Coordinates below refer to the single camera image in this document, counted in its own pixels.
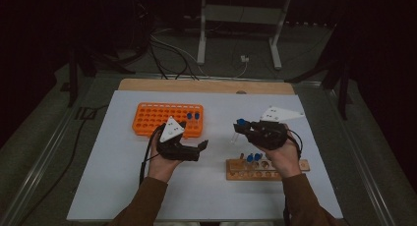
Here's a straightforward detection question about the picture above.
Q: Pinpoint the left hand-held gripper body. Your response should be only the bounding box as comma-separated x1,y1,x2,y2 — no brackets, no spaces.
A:
155,115,201,162

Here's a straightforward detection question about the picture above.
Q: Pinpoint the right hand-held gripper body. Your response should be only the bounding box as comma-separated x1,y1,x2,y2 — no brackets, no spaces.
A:
247,105,306,151

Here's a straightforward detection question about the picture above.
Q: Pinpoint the orange plastic test tube rack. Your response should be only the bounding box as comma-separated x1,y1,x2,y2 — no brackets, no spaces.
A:
131,102,205,140

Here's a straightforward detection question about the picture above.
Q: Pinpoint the wooden test tube rack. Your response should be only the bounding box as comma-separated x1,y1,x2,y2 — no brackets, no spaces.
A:
225,152,311,182

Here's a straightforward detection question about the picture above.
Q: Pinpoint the person's left hand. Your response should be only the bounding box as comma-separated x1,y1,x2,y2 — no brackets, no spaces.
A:
147,129,184,184

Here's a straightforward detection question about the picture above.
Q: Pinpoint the person's right hand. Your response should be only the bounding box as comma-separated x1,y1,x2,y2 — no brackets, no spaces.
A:
263,122,305,180

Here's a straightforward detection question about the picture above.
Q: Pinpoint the wooden board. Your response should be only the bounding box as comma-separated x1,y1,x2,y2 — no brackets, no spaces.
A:
117,78,296,96

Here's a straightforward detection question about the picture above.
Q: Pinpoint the white table sheet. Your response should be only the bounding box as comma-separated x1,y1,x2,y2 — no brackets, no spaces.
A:
66,89,343,222

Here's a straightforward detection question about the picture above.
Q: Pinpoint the black tripod stand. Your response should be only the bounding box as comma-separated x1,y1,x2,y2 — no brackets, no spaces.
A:
60,45,136,108
284,23,354,121

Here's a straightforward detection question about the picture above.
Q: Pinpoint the white metal stand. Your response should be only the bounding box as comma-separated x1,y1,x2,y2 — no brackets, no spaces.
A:
196,0,293,71

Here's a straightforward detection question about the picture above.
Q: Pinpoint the right hand-held gripper cable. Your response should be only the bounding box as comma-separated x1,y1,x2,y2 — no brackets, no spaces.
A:
283,129,304,226

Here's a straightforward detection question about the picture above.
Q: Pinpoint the hand-held gripper cable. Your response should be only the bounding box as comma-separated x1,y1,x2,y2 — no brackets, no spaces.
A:
283,129,304,226
19,104,165,226

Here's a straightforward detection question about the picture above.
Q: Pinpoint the left hand-held gripper cable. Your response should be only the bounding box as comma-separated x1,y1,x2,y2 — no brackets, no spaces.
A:
19,104,165,226

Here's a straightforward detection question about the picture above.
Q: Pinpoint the metal frame rail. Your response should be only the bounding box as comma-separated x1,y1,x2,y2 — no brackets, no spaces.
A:
323,85,396,226
94,72,324,87
0,72,99,226

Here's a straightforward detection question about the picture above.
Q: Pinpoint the black floor cable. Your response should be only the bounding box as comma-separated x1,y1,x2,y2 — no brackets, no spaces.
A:
147,38,170,82
149,38,201,82

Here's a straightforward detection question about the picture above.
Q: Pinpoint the white cable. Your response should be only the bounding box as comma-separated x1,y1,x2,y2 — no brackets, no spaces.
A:
149,33,250,80

